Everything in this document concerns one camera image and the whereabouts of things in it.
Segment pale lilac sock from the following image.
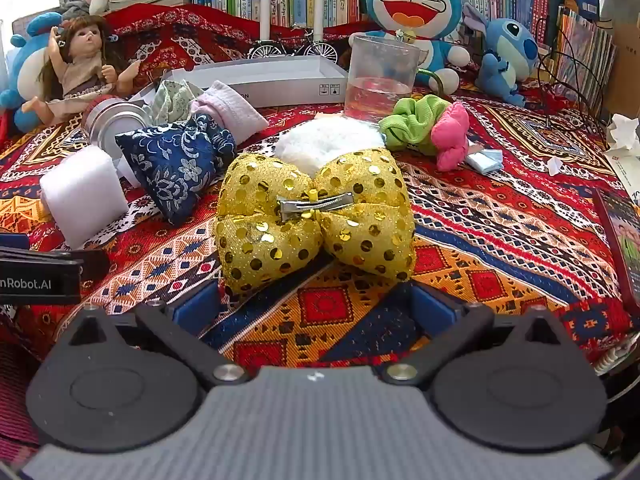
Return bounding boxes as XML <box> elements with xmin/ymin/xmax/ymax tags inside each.
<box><xmin>190</xmin><ymin>80</ymin><xmax>271</xmax><ymax>137</ymax></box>

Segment light blue folded tissue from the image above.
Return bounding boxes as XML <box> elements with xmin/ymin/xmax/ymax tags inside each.
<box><xmin>467</xmin><ymin>147</ymin><xmax>504</xmax><ymax>176</ymax></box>

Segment brown-haired doll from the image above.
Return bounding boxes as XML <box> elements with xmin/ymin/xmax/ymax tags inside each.
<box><xmin>22</xmin><ymin>15</ymin><xmax>144</xmax><ymax>126</ymax></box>

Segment metal drink can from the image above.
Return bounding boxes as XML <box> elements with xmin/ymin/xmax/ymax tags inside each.
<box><xmin>81</xmin><ymin>97</ymin><xmax>152</xmax><ymax>156</ymax></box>

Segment grey plush toy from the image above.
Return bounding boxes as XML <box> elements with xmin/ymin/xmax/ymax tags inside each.
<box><xmin>58</xmin><ymin>0</ymin><xmax>92</xmax><ymax>20</ymax></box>

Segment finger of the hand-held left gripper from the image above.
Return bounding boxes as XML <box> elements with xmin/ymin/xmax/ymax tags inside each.
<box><xmin>0</xmin><ymin>233</ymin><xmax>112</xmax><ymax>285</ymax></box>

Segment brown cardboard box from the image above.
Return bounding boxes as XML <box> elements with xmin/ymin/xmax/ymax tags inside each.
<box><xmin>600</xmin><ymin>19</ymin><xmax>640</xmax><ymax>117</ymax></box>

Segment pink scrunchie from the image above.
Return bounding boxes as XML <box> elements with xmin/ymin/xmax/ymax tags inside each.
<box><xmin>431</xmin><ymin>101</ymin><xmax>484</xmax><ymax>172</ymax></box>

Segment miniature bicycle model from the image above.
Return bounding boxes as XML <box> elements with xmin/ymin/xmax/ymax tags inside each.
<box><xmin>248</xmin><ymin>29</ymin><xmax>339</xmax><ymax>61</ymax></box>

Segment blue round plush toy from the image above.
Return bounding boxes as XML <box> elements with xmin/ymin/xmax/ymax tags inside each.
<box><xmin>0</xmin><ymin>12</ymin><xmax>63</xmax><ymax>133</ymax></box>

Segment white fluffy pompom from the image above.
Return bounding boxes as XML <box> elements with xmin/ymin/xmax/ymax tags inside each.
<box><xmin>274</xmin><ymin>115</ymin><xmax>386</xmax><ymax>177</ymax></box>

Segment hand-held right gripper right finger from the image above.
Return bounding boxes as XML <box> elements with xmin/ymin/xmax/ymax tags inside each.
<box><xmin>383</xmin><ymin>282</ymin><xmax>564</xmax><ymax>387</ymax></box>

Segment white cardboard box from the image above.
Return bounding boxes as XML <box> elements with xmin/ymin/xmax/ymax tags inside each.
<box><xmin>130</xmin><ymin>56</ymin><xmax>350</xmax><ymax>110</ymax></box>

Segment blue alien plush toy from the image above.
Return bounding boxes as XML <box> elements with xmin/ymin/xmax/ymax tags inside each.
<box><xmin>462</xmin><ymin>2</ymin><xmax>542</xmax><ymax>109</ymax></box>

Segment gold sequin bow hair clip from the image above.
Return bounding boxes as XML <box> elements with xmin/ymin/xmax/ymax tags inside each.
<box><xmin>212</xmin><ymin>147</ymin><xmax>418</xmax><ymax>297</ymax></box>

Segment dark red book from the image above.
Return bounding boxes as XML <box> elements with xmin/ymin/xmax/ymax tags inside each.
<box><xmin>592</xmin><ymin>187</ymin><xmax>640</xmax><ymax>317</ymax></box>

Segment black cables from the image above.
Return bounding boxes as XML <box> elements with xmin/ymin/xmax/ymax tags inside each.
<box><xmin>536</xmin><ymin>16</ymin><xmax>610</xmax><ymax>132</ymax></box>

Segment crumpled white tissue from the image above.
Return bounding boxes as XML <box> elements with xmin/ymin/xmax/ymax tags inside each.
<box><xmin>606</xmin><ymin>113</ymin><xmax>640</xmax><ymax>152</ymax></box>

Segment green floral cloth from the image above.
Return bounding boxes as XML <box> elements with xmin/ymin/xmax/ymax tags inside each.
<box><xmin>150</xmin><ymin>80</ymin><xmax>206</xmax><ymax>124</ymax></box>

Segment white paper carton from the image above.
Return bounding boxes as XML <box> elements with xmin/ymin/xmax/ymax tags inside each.
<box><xmin>610</xmin><ymin>150</ymin><xmax>640</xmax><ymax>203</ymax></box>

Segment clear glass cup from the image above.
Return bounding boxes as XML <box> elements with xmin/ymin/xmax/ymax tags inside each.
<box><xmin>343</xmin><ymin>32</ymin><xmax>420</xmax><ymax>127</ymax></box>

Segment green scrunchie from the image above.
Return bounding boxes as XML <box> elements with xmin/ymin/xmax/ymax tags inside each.
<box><xmin>378</xmin><ymin>95</ymin><xmax>452</xmax><ymax>157</ymax></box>

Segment white foam block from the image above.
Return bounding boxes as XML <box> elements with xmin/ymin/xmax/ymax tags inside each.
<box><xmin>39</xmin><ymin>147</ymin><xmax>130</xmax><ymax>251</ymax></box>

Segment blue cat plush toy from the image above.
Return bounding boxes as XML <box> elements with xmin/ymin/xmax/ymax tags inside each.
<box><xmin>364</xmin><ymin>0</ymin><xmax>472</xmax><ymax>97</ymax></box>

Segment blue floral cloth pouch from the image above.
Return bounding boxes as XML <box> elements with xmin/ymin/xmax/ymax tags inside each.
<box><xmin>115</xmin><ymin>112</ymin><xmax>239</xmax><ymax>226</ymax></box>

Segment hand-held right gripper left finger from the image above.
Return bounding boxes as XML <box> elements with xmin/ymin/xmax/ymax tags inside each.
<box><xmin>64</xmin><ymin>280</ymin><xmax>250</xmax><ymax>389</ymax></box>

